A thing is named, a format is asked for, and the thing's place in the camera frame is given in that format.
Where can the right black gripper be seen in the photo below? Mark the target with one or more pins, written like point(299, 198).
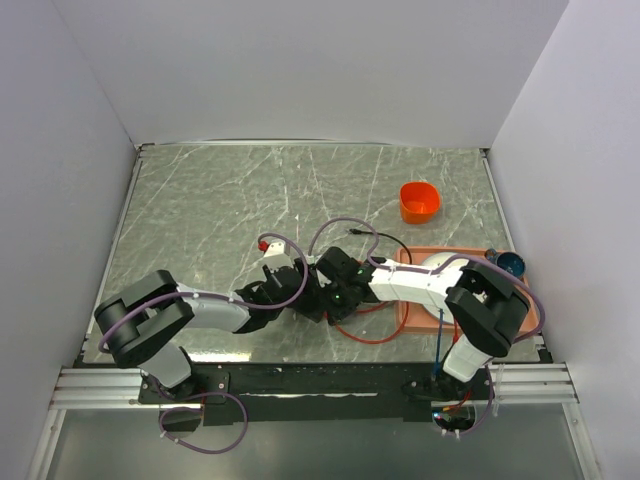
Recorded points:
point(323, 285)

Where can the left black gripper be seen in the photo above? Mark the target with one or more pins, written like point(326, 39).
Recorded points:
point(310, 284)

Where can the black network switch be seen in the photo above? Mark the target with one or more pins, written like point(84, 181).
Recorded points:
point(311, 307)

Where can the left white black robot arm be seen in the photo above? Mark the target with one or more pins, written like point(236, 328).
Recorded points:
point(138, 324)

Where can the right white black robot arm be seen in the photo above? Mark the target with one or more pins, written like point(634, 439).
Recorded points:
point(488, 304)

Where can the salmon pink tray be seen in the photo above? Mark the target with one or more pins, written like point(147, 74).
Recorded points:
point(425, 319)

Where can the orange plastic cup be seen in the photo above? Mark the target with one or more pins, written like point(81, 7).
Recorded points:
point(419, 202)

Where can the blue ceramic mug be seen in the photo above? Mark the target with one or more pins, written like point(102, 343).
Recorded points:
point(509, 261)

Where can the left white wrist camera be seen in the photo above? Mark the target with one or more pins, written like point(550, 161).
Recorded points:
point(276, 254)

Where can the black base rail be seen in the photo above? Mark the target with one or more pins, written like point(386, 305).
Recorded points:
point(232, 392)

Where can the aluminium frame rail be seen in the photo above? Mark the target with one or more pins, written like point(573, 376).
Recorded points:
point(112, 388)

